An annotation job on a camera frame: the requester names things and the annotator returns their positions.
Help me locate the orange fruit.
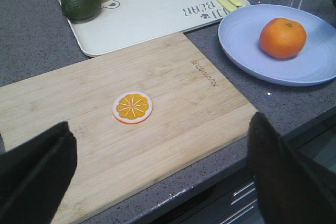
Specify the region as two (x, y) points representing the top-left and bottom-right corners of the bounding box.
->
(259, 18), (307, 59)

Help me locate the orange slice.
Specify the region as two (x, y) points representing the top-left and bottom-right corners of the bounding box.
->
(112, 91), (153, 124)

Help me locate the dark green lime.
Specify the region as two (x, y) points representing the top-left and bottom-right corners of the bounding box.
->
(61, 0), (101, 20)

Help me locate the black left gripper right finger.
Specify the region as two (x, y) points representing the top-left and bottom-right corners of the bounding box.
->
(247, 112), (335, 223)

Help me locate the white rectangular tray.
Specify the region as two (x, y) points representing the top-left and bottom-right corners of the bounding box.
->
(69, 0), (249, 57)

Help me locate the light blue plate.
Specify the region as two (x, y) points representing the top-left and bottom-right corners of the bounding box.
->
(218, 5), (335, 87)

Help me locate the wooden cutting board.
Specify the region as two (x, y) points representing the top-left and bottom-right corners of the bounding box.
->
(1, 33), (256, 223)

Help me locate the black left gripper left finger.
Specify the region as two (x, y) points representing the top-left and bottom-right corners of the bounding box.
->
(1, 122), (77, 223)

